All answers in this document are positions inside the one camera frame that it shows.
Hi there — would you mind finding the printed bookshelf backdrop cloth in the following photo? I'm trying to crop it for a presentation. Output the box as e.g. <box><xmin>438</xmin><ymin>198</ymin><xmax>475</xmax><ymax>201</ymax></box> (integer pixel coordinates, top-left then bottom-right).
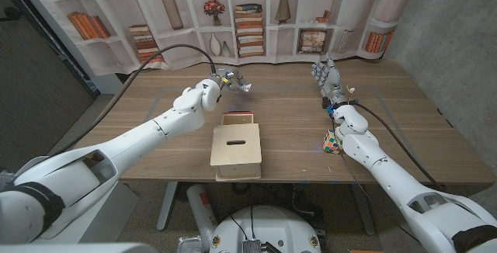
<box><xmin>10</xmin><ymin>0</ymin><xmax>419</xmax><ymax>77</ymax></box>

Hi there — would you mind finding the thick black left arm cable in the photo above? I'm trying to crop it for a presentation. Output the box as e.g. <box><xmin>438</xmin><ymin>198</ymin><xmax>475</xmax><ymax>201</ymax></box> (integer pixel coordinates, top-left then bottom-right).
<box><xmin>49</xmin><ymin>43</ymin><xmax>218</xmax><ymax>161</ymax></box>

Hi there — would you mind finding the multicolour rubik's cube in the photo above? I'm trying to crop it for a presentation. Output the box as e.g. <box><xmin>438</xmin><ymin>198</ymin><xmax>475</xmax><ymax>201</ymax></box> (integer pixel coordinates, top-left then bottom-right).
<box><xmin>321</xmin><ymin>129</ymin><xmax>344</xmax><ymax>156</ymax></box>

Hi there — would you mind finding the dark perforated partition panel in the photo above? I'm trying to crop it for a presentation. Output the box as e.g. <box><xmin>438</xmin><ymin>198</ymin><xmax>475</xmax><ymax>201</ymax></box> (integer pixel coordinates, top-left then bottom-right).
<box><xmin>0</xmin><ymin>0</ymin><xmax>99</xmax><ymax>173</ymax></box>

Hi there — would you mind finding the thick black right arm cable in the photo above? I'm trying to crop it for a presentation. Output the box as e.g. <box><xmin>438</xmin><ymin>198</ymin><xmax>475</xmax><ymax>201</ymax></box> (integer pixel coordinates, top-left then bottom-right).
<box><xmin>349</xmin><ymin>99</ymin><xmax>447</xmax><ymax>192</ymax></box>

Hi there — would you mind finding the grey metal table leg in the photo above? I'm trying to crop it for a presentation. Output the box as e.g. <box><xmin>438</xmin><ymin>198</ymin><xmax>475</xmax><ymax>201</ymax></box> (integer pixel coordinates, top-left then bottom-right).
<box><xmin>156</xmin><ymin>182</ymin><xmax>179</xmax><ymax>232</ymax></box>
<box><xmin>350</xmin><ymin>184</ymin><xmax>377</xmax><ymax>237</ymax></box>

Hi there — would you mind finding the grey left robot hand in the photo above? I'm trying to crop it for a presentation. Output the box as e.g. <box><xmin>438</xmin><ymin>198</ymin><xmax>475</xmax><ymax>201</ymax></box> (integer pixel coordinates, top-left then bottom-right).
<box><xmin>209</xmin><ymin>65</ymin><xmax>250</xmax><ymax>93</ymax></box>

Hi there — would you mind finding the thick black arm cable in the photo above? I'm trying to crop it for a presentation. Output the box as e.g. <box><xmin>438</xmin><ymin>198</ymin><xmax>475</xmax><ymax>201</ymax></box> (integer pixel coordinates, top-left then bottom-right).
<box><xmin>49</xmin><ymin>43</ymin><xmax>218</xmax><ymax>161</ymax></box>
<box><xmin>349</xmin><ymin>99</ymin><xmax>447</xmax><ymax>192</ymax></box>

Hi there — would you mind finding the wooden drawer with red front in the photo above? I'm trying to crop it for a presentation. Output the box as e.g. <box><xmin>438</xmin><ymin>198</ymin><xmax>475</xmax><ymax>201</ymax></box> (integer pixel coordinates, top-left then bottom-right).
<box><xmin>221</xmin><ymin>110</ymin><xmax>255</xmax><ymax>127</ymax></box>

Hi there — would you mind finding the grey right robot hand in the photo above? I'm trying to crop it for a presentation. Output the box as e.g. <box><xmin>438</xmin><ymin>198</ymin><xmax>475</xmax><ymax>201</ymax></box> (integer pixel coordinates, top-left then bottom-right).
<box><xmin>310</xmin><ymin>52</ymin><xmax>349</xmax><ymax>107</ymax></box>

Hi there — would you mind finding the white cylinder with orange label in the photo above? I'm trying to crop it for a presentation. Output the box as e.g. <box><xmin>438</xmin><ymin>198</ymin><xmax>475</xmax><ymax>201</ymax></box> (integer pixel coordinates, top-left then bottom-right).
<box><xmin>186</xmin><ymin>183</ymin><xmax>219</xmax><ymax>253</ymax></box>

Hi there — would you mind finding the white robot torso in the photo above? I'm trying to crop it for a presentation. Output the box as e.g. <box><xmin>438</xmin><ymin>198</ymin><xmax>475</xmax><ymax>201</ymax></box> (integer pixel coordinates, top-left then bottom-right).
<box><xmin>208</xmin><ymin>205</ymin><xmax>323</xmax><ymax>253</ymax></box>

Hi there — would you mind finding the light wooden drawer box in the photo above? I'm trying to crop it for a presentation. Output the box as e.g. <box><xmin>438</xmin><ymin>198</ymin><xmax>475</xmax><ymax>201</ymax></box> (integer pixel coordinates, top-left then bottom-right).
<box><xmin>210</xmin><ymin>123</ymin><xmax>263</xmax><ymax>182</ymax></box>

